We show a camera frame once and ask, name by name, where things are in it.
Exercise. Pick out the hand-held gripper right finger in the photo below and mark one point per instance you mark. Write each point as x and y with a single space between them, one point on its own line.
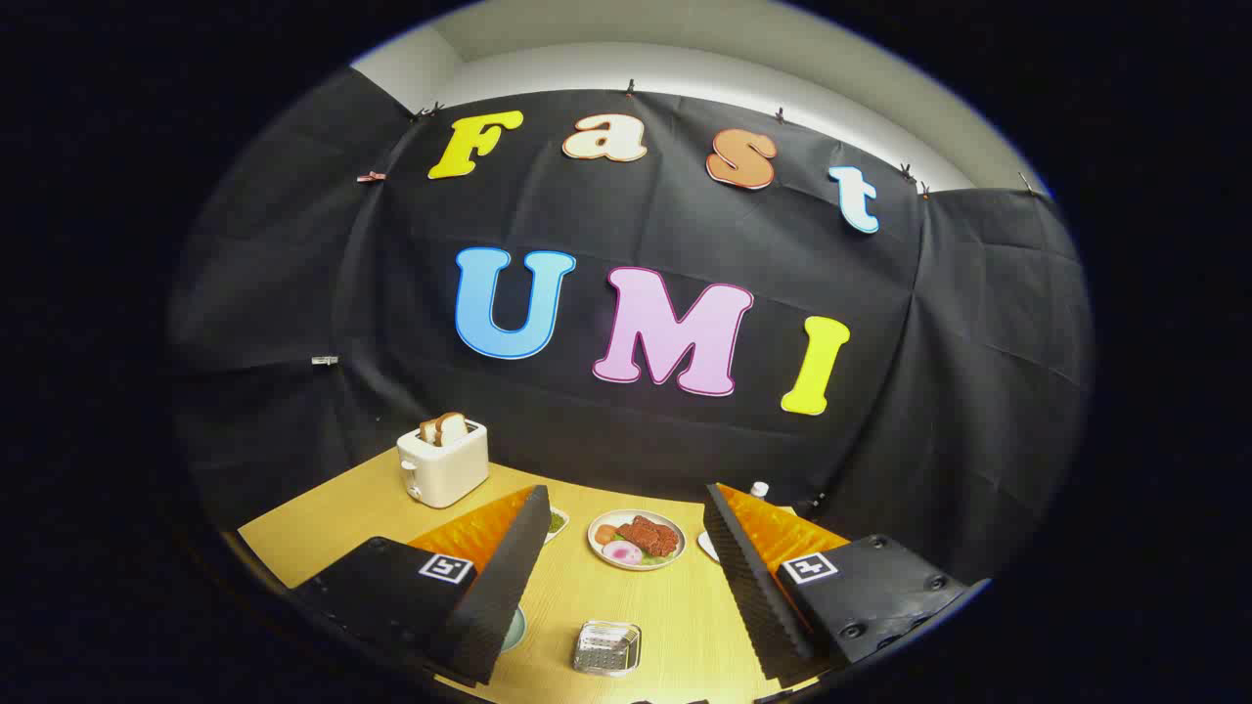
753 596

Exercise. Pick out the white plate with food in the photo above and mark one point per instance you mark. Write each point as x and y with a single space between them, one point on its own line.
599 550

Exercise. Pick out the brown meat slices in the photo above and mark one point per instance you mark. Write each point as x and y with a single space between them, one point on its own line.
650 536

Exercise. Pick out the light green plate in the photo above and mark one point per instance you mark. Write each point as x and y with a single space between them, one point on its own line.
514 631

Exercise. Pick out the white square coaster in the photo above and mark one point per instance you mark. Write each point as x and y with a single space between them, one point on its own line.
708 546

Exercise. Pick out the orange carrot piece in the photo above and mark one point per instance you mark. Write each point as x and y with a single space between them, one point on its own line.
605 534

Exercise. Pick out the small bread slice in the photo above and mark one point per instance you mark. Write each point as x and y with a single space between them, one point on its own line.
429 432

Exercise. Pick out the white toaster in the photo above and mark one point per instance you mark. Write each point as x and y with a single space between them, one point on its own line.
445 469

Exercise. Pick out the pink round ham slice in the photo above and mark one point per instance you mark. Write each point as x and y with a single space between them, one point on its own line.
622 553

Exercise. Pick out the large bread slice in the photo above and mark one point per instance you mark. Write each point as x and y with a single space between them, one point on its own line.
451 428

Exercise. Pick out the white divided snack tray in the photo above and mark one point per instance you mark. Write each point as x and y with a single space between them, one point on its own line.
557 524

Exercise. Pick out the black backdrop cloth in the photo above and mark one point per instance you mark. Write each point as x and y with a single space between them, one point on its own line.
626 215

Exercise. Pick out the green lettuce leaf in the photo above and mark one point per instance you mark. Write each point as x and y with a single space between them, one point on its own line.
654 560

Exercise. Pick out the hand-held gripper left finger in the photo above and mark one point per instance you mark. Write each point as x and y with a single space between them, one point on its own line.
504 587

